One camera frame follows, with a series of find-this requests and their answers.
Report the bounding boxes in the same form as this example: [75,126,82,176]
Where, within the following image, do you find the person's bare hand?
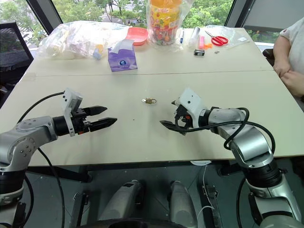
[273,63,292,79]

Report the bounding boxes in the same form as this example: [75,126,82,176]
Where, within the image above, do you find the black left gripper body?
[71,107,93,135]

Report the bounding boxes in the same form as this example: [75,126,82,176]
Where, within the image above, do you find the white thin cable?
[196,163,215,228]

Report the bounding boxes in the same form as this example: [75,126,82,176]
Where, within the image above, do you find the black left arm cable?
[17,92,66,228]

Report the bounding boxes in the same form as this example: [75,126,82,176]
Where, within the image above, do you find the clear plastic tube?
[188,26,201,47]

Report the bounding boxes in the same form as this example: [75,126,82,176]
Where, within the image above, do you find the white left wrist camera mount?
[62,87,84,137]

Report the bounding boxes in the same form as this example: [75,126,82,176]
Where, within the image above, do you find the dark window frame pillar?
[224,0,256,28]
[25,0,64,35]

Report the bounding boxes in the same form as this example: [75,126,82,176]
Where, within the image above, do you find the black table frame bar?
[25,165,94,184]

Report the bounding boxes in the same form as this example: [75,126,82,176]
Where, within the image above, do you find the person in white shirt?
[273,17,304,98]

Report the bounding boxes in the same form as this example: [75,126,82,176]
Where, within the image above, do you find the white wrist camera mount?
[178,87,206,128]
[62,87,84,137]

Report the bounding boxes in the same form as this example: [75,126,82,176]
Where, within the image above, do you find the red handled scissors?
[205,30,229,47]

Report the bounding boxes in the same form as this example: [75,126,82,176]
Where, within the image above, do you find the colourful jar in plastic bag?
[146,0,194,52]

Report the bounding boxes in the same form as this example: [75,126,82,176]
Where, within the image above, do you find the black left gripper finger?
[89,117,118,133]
[83,105,108,117]

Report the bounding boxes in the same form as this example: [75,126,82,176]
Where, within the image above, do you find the silver rounded robot leg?
[98,179,146,224]
[168,180,198,228]

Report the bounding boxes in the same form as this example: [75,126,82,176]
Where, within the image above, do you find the flat clear plastic bag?
[205,24,250,51]

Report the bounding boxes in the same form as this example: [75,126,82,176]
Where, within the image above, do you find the clear plastic bag of goods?
[35,20,131,60]

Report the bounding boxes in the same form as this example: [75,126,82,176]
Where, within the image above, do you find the black chair behind person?
[262,48,276,67]

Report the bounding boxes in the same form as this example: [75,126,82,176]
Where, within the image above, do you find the pink plastic tray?
[125,27,149,47]

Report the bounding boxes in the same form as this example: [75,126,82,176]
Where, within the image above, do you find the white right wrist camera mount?
[178,87,206,128]

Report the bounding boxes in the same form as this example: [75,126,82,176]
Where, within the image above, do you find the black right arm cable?
[175,107,276,228]

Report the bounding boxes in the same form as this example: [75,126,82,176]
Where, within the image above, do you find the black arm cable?
[175,107,276,228]
[17,92,66,228]

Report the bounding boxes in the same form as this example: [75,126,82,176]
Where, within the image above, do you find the black metal stand strut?
[201,184,224,228]
[69,190,90,228]

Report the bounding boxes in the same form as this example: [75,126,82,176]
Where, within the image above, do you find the black mesh office chair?
[0,21,34,100]

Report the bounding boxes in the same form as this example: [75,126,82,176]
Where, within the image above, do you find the purple tissue box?
[107,39,139,73]

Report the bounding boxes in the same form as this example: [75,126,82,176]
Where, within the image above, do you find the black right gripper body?
[174,104,192,131]

